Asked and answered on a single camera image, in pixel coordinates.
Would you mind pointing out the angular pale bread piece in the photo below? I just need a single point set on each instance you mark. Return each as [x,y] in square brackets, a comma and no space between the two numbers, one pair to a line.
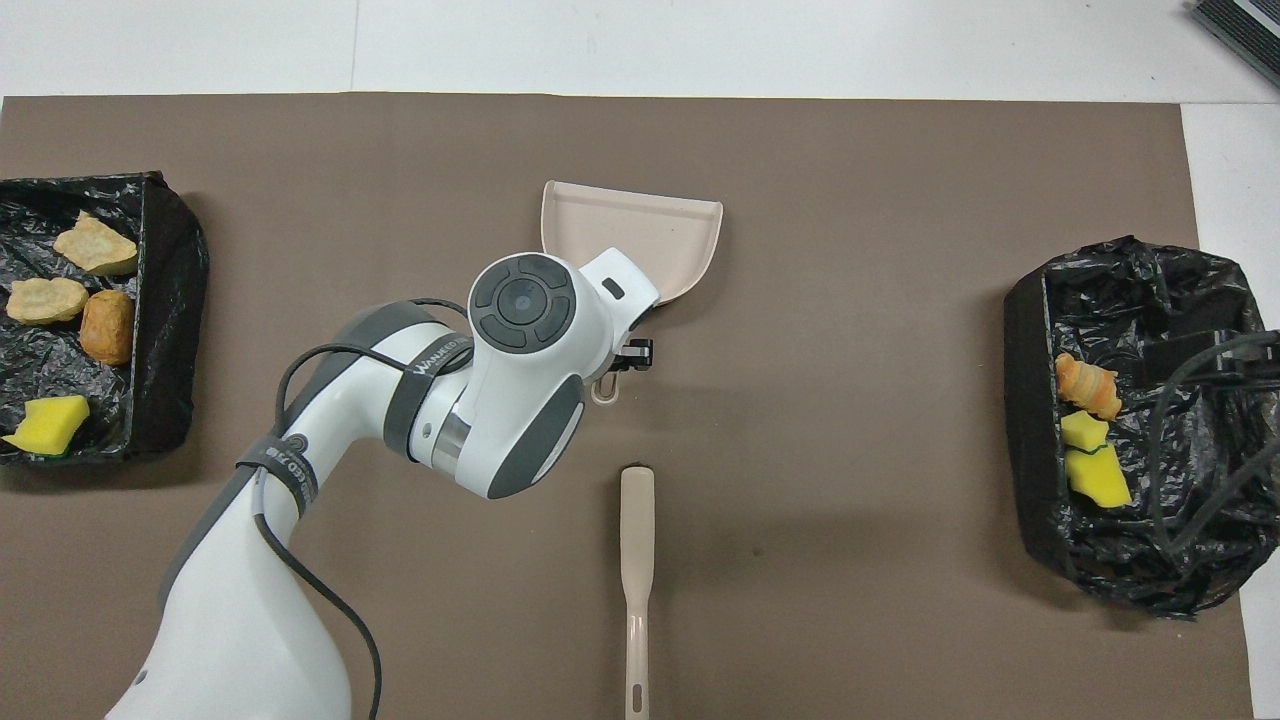
[95,248]

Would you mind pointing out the oval pale bread piece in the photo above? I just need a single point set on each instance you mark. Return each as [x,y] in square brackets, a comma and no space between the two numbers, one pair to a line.
[45,300]

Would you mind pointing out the brown potato shaped bread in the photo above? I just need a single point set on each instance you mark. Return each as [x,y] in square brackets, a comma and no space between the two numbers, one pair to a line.
[108,328]

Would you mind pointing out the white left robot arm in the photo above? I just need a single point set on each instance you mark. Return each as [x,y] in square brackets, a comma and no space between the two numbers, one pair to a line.
[500,400]

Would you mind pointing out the large yellow sponge piece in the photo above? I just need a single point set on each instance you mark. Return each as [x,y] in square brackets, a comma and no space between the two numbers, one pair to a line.
[1098,478]

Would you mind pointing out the beige plastic dustpan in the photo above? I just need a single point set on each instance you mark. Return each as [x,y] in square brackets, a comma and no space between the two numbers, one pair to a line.
[640,225]

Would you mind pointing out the notched yellow sponge piece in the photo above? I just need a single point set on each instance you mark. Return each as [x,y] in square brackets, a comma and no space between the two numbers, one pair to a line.
[50,425]

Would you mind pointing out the grey ribbed device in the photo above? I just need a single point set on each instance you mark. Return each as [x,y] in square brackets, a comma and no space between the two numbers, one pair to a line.
[1245,25]

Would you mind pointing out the orange striped croissant piece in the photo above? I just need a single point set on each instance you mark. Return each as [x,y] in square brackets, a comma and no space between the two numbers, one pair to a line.
[1088,388]

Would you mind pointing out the black bag lined trash bin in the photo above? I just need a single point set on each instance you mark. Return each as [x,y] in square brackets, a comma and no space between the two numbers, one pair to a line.
[1100,300]
[165,300]

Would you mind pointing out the small yellow sponge piece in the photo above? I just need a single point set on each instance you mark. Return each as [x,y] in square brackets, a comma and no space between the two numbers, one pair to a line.
[1085,430]

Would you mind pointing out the brown paper table mat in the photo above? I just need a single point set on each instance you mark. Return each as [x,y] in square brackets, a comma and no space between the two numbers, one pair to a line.
[800,500]

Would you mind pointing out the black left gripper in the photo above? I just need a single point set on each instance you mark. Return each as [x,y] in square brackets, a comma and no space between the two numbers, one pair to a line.
[637,354]

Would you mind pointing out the beige hand brush black bristles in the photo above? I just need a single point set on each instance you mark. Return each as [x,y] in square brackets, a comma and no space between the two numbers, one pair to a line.
[637,530]

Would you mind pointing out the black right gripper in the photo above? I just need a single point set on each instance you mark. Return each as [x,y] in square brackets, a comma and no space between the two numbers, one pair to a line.
[1245,362]

